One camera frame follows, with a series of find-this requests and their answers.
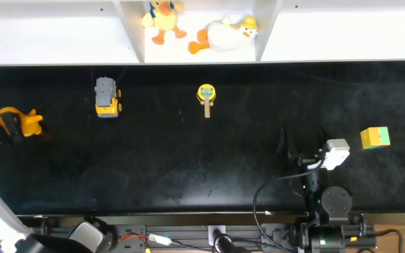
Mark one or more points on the many-coloured puzzle cube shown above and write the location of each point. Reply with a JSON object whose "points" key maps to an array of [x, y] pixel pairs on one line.
{"points": [[374, 137]]}

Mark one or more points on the white plush duck yellow hat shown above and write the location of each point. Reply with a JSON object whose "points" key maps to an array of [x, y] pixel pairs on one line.
{"points": [[223, 37]]}

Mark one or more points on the yellow rubber duck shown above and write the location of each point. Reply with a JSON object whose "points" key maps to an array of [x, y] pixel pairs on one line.
{"points": [[30, 124]]}

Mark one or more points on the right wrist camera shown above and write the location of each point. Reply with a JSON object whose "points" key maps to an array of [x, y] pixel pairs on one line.
{"points": [[334, 154]]}

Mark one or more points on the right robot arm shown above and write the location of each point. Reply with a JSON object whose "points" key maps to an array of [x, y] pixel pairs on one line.
{"points": [[336, 202]]}

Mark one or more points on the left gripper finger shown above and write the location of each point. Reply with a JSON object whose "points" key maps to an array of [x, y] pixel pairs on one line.
{"points": [[11, 126]]}

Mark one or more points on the white shelf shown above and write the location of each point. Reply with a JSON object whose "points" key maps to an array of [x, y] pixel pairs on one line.
{"points": [[65, 45]]}

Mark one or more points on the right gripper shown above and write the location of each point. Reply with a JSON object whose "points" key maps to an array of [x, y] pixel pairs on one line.
{"points": [[302, 161]]}

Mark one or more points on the grey and yellow toy truck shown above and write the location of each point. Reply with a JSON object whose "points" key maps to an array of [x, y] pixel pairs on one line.
{"points": [[105, 95]]}

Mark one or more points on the mounting rail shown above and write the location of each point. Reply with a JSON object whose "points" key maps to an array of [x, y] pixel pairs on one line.
{"points": [[188, 235]]}

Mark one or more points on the yellow cat face rattle drum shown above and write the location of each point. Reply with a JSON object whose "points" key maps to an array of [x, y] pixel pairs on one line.
{"points": [[206, 105]]}

